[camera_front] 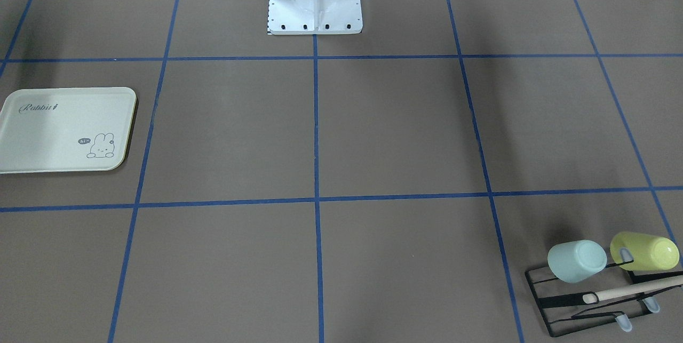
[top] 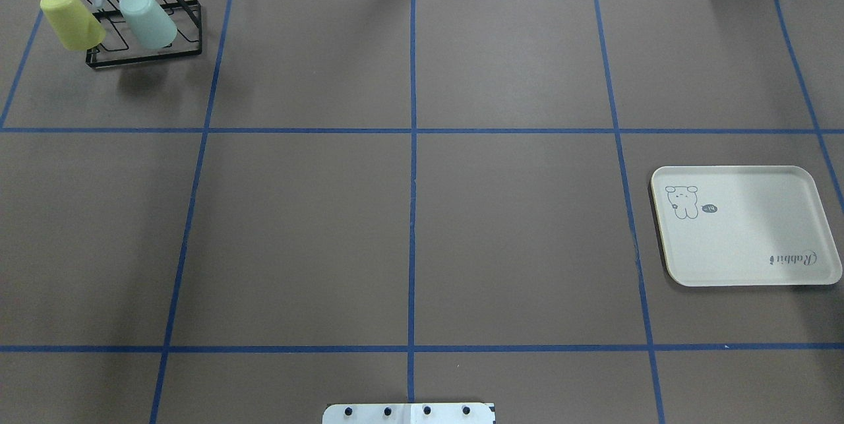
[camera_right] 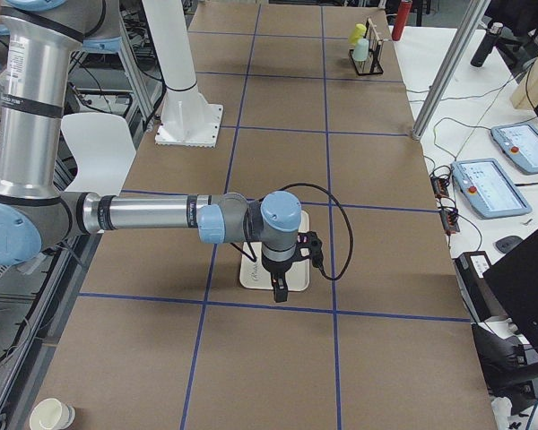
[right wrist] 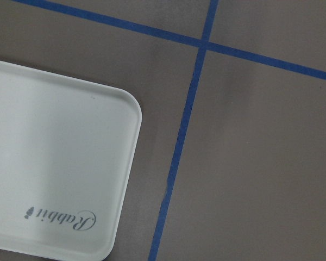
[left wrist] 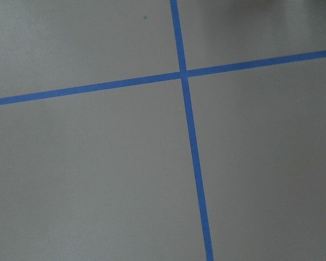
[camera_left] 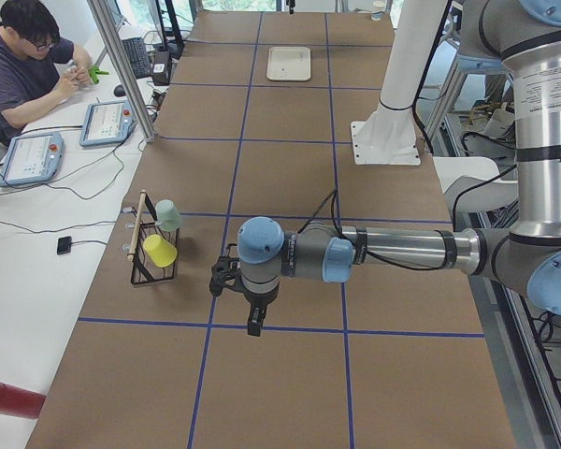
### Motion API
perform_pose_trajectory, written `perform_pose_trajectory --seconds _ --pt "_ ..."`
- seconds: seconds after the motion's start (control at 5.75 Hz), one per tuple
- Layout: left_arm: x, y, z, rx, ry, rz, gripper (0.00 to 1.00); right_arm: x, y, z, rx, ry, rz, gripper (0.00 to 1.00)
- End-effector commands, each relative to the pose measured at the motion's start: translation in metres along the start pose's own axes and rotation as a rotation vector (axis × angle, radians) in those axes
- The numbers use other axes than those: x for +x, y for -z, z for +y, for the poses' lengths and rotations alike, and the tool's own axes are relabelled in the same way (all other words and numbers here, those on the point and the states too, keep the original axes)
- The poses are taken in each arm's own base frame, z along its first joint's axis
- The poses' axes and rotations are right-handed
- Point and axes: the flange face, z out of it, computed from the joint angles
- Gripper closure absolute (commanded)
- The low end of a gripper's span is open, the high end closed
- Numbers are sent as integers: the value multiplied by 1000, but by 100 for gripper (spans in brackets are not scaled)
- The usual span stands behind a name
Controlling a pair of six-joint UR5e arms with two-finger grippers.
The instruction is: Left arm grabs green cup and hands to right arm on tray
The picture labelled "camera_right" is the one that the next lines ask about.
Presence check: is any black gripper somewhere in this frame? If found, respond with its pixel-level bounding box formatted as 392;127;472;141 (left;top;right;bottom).
262;245;306;303

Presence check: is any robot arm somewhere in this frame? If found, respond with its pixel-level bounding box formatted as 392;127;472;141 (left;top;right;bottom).
0;1;310;303

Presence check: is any cream rabbit tray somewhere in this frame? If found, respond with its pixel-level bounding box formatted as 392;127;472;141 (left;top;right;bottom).
239;211;312;293

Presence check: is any paper cup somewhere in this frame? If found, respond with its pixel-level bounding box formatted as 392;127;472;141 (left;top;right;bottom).
29;398;75;430

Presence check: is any yellow cup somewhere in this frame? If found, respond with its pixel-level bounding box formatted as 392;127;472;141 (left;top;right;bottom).
348;22;368;46

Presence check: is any white chair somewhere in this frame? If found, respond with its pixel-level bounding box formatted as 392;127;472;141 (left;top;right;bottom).
61;112;135;196

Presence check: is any black computer mouse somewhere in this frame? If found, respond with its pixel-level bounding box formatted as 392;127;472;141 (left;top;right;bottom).
494;235;523;254

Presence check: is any near teach pendant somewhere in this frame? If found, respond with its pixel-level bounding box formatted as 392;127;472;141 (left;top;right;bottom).
451;159;532;219

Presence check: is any teach pendant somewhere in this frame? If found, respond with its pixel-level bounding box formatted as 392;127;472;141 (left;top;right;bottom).
451;159;532;219
490;124;538;175

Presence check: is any far teach pendant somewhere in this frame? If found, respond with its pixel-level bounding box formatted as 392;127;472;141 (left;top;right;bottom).
490;124;538;175

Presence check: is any red bottle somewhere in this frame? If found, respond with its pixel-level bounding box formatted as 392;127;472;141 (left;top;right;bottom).
391;0;412;41

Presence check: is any black bottle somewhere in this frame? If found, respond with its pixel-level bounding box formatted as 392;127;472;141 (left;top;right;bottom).
470;22;504;67

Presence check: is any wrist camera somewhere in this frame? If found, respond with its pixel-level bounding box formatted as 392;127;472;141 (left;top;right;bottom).
302;231;324;270

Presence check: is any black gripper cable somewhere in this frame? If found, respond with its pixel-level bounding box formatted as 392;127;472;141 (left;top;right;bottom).
241;181;354;282

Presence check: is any black wire cup rack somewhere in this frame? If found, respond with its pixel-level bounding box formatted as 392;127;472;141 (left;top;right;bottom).
349;17;384;76

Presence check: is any aluminium frame post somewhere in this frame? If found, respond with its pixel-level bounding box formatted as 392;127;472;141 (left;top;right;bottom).
412;0;490;141

